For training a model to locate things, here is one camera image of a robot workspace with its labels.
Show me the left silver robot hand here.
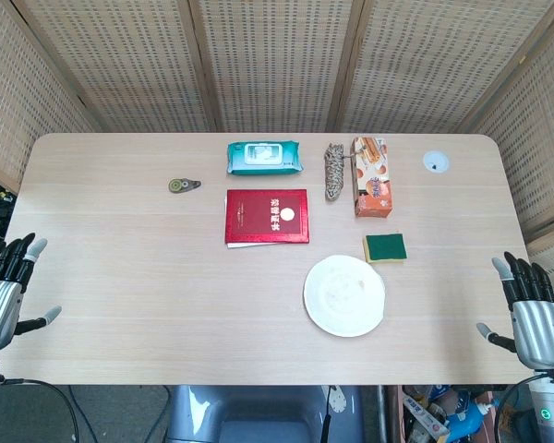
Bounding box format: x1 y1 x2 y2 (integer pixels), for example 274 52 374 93
0 233 63 353

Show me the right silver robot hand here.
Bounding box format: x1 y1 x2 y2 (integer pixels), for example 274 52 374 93
476 251 554 371

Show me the green yellow sponge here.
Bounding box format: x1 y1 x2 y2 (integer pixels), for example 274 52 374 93
363 233 409 266

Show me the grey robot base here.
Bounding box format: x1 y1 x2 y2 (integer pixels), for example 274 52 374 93
165 385 366 443

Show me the white plate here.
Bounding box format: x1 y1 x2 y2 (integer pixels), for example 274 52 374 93
303 254 387 338

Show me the crate of clutter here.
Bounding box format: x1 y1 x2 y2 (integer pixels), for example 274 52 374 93
399 384 532 443

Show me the green correction tape dispenser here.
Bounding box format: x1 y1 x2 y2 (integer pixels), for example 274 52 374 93
167 178 202 193

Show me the orange snack box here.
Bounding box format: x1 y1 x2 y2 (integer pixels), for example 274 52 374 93
350 136 393 219

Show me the red certificate book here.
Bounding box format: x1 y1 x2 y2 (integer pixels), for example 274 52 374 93
224 188 311 249

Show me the teal wet wipes pack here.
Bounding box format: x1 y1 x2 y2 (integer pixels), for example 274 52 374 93
226 139 303 176

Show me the woven folding screen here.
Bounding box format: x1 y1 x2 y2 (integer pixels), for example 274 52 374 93
0 0 554 319

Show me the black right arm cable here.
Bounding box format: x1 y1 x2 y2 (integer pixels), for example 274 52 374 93
494 372 553 443

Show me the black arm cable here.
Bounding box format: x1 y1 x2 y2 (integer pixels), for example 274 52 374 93
494 372 553 443
0 374 82 443

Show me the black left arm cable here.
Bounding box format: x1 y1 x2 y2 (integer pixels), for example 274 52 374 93
0 374 82 443

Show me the white cable grommet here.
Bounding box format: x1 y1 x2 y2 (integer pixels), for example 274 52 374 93
422 150 450 174

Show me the coiled braided rope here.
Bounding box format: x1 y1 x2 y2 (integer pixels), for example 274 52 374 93
323 142 355 203

